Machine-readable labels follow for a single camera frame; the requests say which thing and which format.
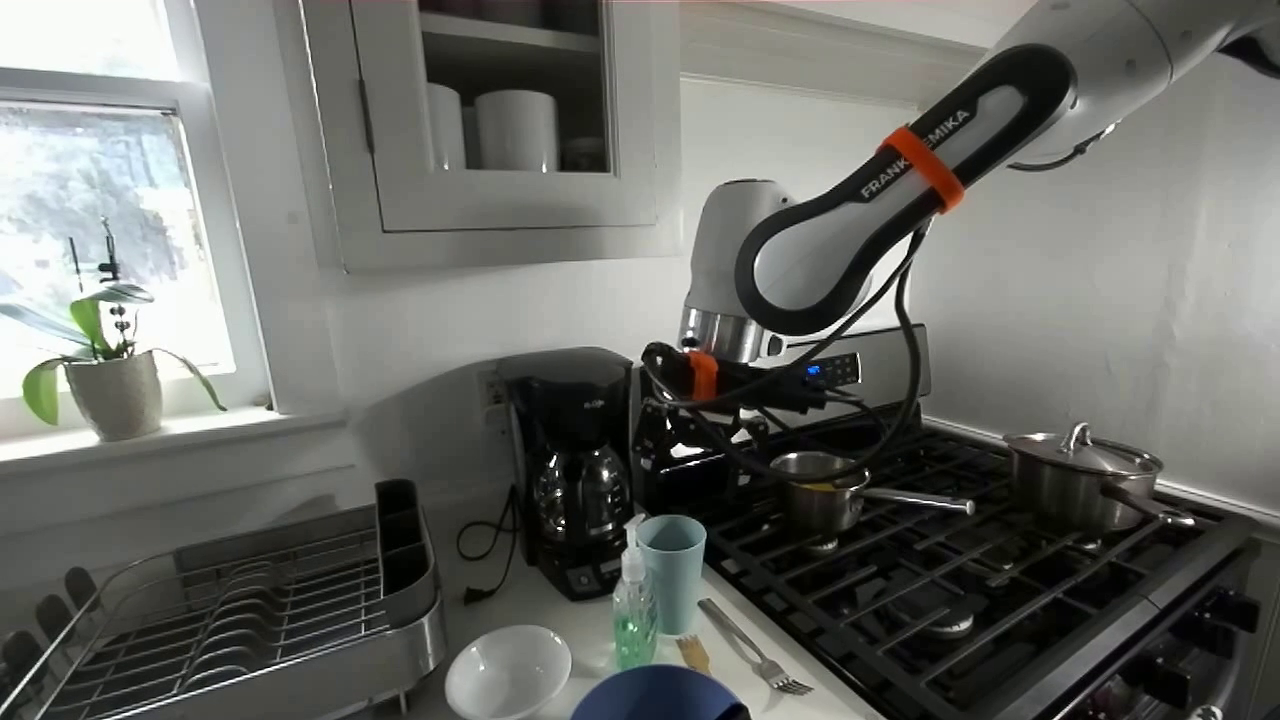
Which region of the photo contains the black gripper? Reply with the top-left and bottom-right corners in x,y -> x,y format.
626,349 -> 734,512

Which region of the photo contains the light blue plastic cup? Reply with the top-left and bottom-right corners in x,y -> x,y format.
636,514 -> 709,636

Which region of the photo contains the green soap pump bottle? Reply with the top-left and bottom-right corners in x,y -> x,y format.
611,548 -> 655,668

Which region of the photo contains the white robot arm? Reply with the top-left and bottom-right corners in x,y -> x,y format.
679,0 -> 1280,514

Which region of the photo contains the black coffee maker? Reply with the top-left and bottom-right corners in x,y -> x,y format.
495,349 -> 630,598

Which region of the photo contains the small steel saucepan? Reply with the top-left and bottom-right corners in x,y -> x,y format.
766,446 -> 974,534

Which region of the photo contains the stainless steel gas stove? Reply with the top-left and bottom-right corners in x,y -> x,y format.
686,328 -> 1258,720

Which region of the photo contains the dark blue bowl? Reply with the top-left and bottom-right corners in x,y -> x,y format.
571,664 -> 749,720

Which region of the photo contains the white bowl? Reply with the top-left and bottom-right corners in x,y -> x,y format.
443,625 -> 571,720

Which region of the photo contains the white canister in cabinet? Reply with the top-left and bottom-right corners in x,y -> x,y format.
476,89 -> 560,173

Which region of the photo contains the lidded steel pot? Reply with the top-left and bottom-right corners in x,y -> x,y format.
1003,421 -> 1192,534

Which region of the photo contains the metal dish rack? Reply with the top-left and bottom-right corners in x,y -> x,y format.
0,479 -> 443,720

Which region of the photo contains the potted green plant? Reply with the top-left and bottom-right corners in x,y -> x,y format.
0,235 -> 225,442

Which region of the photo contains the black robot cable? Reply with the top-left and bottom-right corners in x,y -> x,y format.
636,117 -> 1123,470

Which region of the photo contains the coffee maker power cord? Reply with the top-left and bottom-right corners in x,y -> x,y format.
452,479 -> 527,608

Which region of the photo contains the grey wall cabinet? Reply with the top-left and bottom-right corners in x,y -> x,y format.
301,0 -> 679,271

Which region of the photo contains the window frame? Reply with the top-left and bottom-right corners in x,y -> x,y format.
0,0 -> 338,451

